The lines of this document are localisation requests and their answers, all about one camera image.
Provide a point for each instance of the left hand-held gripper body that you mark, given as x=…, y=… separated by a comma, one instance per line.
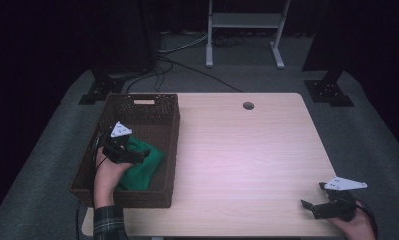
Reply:
x=118, y=150

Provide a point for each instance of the person's right hand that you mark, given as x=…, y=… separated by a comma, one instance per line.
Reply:
x=357, y=228

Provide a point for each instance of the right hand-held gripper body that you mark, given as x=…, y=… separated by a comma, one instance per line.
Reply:
x=340, y=207

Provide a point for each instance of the brown wicker basket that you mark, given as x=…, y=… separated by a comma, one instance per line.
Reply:
x=153, y=115

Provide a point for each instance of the green printed t-shirt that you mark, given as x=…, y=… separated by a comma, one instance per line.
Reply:
x=143, y=173

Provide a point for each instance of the person's left hand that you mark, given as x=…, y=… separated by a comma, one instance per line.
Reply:
x=105, y=180

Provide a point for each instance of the white metal stand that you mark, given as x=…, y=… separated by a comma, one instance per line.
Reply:
x=247, y=20

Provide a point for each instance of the black metal stand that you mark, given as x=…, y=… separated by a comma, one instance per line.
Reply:
x=327, y=91
x=102, y=88

